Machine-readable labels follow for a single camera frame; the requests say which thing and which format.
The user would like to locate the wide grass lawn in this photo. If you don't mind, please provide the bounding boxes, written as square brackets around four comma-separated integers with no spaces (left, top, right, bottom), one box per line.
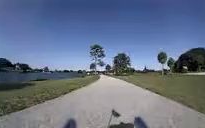
[107,72,205,118]

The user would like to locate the robot's own part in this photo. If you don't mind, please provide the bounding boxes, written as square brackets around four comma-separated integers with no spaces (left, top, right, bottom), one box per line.
[133,116,148,128]
[63,118,78,128]

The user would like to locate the distant tree line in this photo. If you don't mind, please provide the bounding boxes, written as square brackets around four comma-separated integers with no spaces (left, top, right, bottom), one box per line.
[0,57,88,74]

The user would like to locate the small palm tree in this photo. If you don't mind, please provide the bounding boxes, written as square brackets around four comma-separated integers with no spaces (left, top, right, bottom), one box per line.
[167,56,176,74]

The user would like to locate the broad bushy tree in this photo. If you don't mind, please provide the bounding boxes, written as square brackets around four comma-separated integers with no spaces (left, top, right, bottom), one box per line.
[112,52,132,76]

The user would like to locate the tree with slim trunk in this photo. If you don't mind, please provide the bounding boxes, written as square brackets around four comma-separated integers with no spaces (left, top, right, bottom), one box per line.
[157,51,168,76]

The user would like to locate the pale paved path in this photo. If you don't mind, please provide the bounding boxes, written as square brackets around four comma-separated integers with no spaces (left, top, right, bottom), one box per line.
[0,74,205,128]

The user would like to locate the tall thin pine tree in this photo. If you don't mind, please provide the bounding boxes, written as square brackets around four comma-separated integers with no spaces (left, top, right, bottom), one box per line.
[89,43,107,75]

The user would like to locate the large dark domed tree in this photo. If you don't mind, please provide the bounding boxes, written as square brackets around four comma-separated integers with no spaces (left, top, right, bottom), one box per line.
[174,47,205,73]

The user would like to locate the small round tree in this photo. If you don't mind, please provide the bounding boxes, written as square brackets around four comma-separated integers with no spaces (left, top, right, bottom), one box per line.
[89,62,97,73]
[105,63,112,73]

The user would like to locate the blue lake water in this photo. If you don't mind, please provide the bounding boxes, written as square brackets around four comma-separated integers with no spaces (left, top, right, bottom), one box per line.
[0,70,84,84]

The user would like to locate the grass verge beside lake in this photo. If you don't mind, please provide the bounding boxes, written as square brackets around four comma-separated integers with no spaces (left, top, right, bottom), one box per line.
[0,74,101,122]

